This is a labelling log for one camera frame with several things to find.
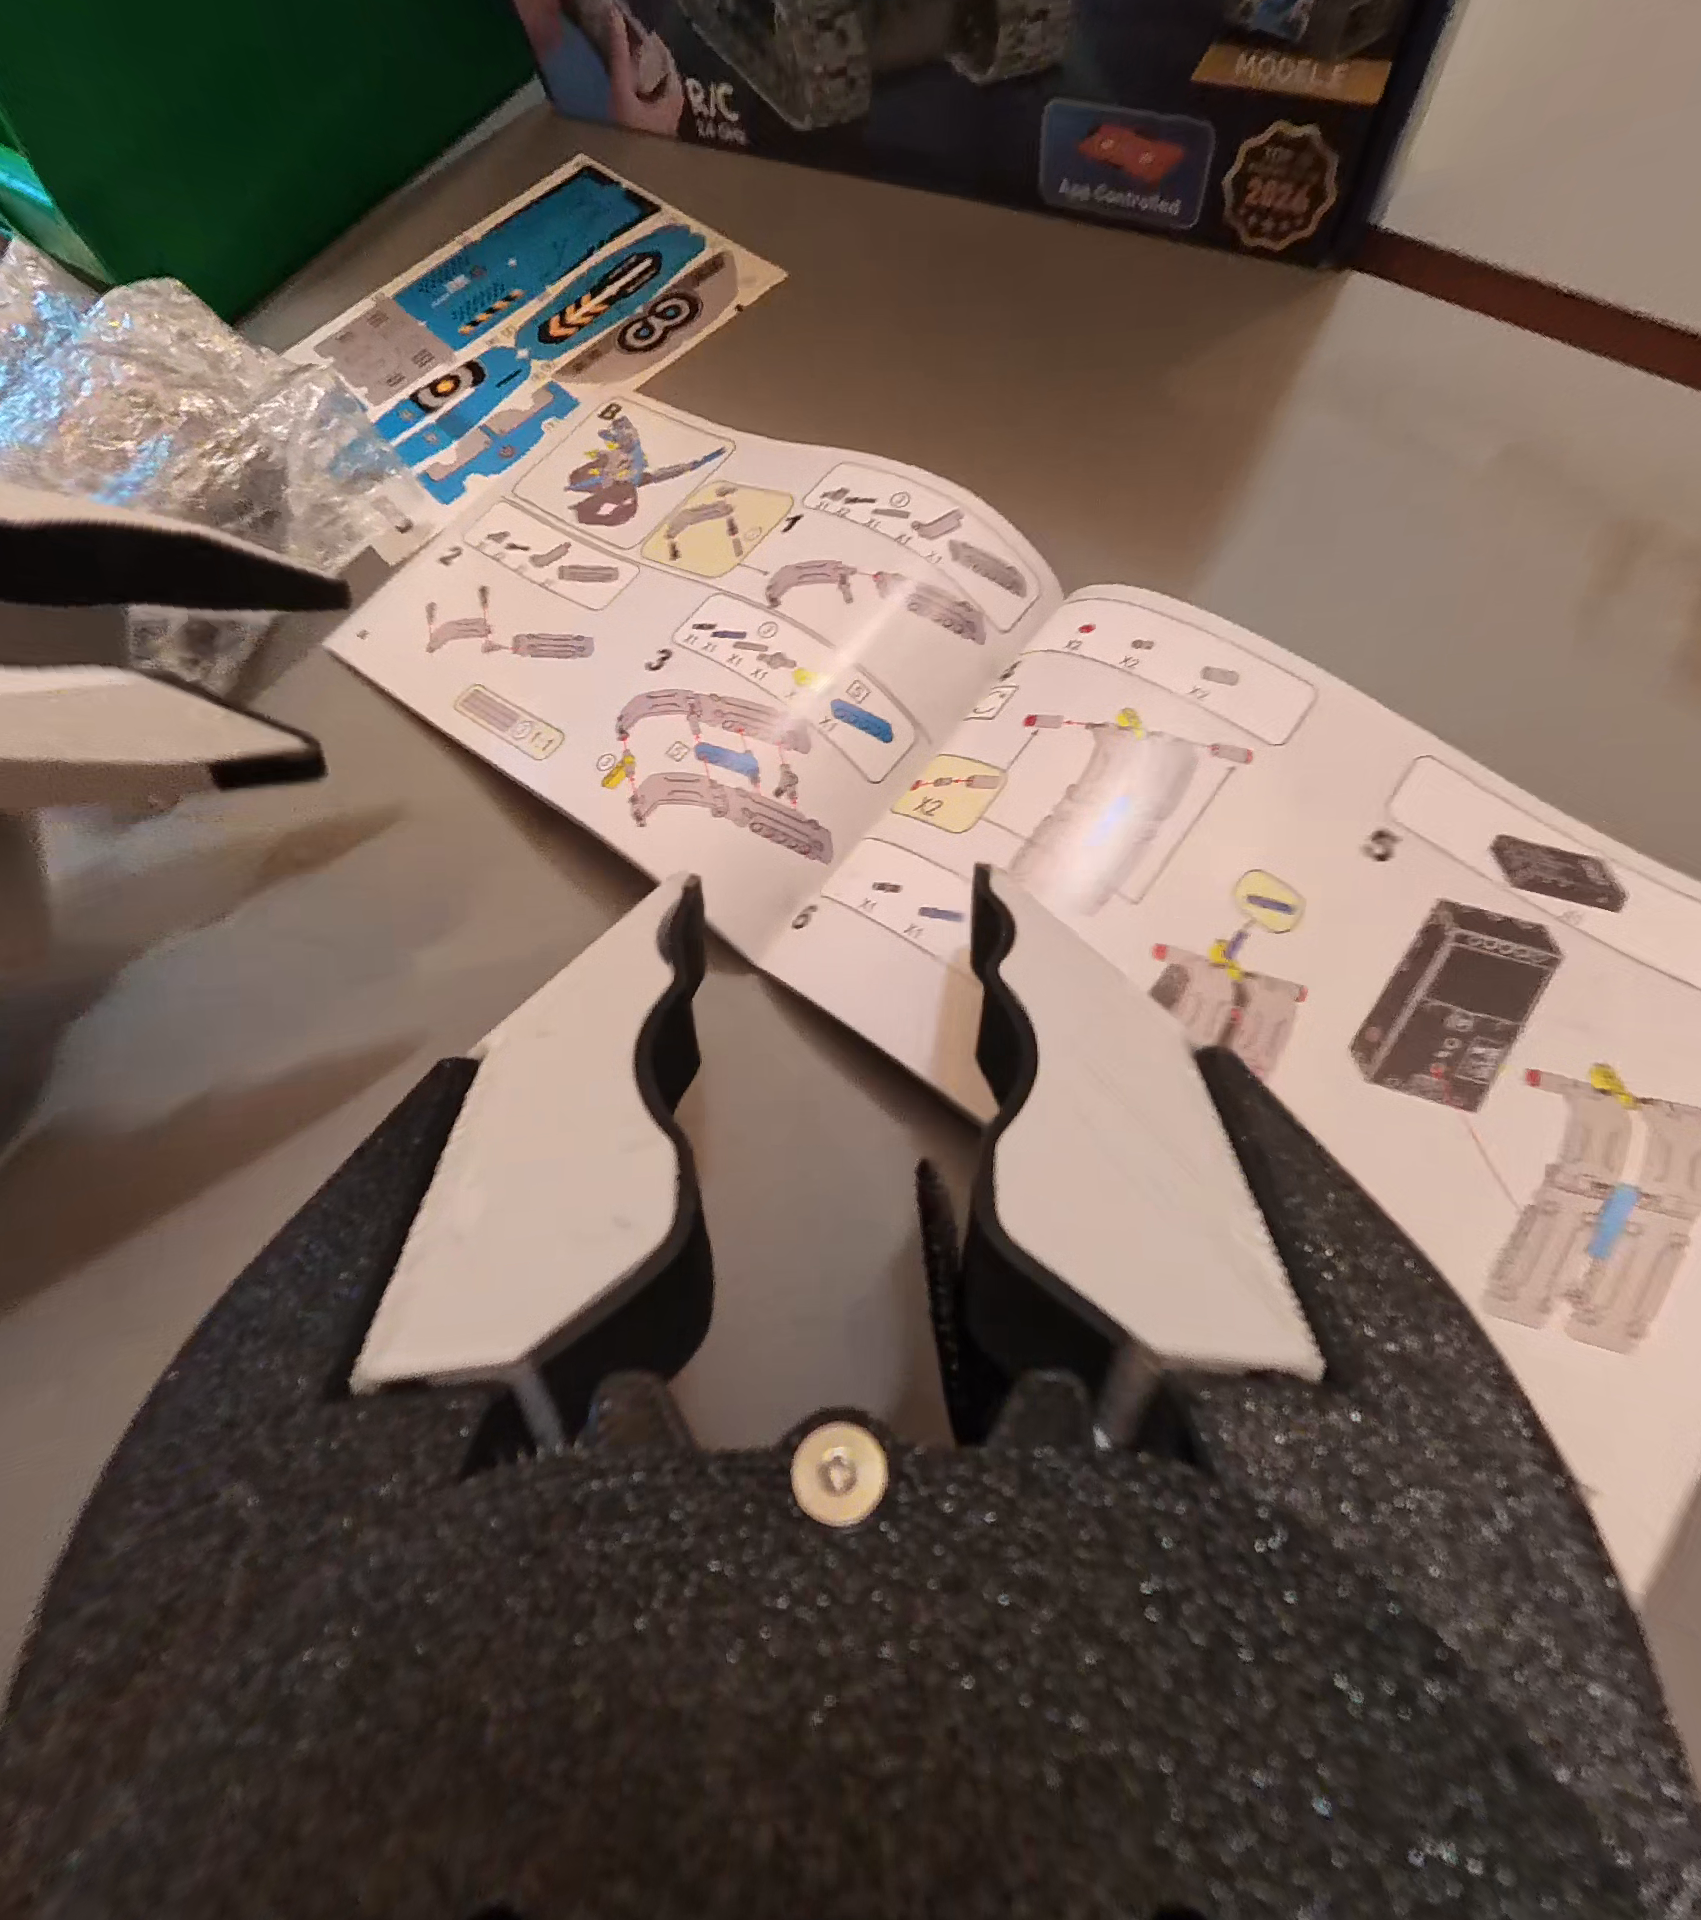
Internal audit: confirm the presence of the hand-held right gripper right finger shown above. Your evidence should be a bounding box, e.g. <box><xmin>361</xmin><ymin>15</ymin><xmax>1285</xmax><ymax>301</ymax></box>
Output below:
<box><xmin>917</xmin><ymin>863</ymin><xmax>1327</xmax><ymax>1451</ymax></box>

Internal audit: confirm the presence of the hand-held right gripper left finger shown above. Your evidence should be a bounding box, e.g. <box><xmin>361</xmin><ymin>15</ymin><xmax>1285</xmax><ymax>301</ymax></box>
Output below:
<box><xmin>346</xmin><ymin>875</ymin><xmax>717</xmax><ymax>1447</ymax></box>

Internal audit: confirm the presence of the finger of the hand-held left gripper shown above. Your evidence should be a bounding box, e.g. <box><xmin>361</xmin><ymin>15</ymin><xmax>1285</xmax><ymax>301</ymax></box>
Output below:
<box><xmin>0</xmin><ymin>464</ymin><xmax>352</xmax><ymax>619</ymax></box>
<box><xmin>0</xmin><ymin>644</ymin><xmax>331</xmax><ymax>970</ymax></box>

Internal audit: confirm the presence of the large bubble wrap packet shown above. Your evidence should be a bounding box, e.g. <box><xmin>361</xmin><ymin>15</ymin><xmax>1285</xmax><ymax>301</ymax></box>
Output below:
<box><xmin>40</xmin><ymin>277</ymin><xmax>433</xmax><ymax>692</ymax></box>

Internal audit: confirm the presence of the white instruction booklet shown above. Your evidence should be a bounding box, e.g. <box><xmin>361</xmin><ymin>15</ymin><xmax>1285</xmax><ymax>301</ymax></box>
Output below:
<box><xmin>325</xmin><ymin>392</ymin><xmax>1701</xmax><ymax>1600</ymax></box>

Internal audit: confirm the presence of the grey desk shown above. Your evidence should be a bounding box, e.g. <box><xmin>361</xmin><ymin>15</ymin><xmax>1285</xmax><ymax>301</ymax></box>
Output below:
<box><xmin>0</xmin><ymin>75</ymin><xmax>1701</xmax><ymax>1920</ymax></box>

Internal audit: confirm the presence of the green plastic bin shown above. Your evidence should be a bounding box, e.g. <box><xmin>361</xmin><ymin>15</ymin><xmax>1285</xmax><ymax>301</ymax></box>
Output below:
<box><xmin>0</xmin><ymin>0</ymin><xmax>536</xmax><ymax>325</ymax></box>

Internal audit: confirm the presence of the blue sticker sheet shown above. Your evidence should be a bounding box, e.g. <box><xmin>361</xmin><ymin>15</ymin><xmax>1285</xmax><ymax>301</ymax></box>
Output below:
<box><xmin>283</xmin><ymin>155</ymin><xmax>788</xmax><ymax>521</ymax></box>

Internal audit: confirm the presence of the dark blue toy box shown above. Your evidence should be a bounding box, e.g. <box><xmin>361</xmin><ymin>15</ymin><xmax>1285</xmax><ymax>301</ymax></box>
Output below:
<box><xmin>516</xmin><ymin>0</ymin><xmax>1459</xmax><ymax>272</ymax></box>

